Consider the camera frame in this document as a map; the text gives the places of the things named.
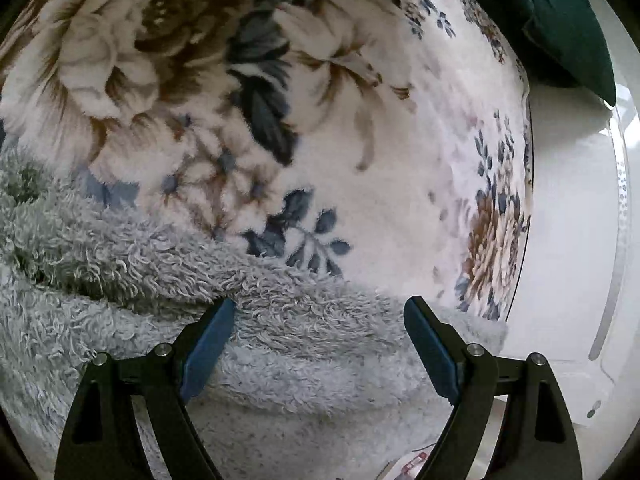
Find floral fleece blanket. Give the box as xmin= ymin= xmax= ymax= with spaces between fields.
xmin=1 ymin=0 xmax=532 ymax=321

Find grey fluffy pants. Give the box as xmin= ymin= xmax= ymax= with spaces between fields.
xmin=0 ymin=152 xmax=509 ymax=480

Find dark teal pillow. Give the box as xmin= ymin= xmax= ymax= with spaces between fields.
xmin=516 ymin=0 xmax=616 ymax=105

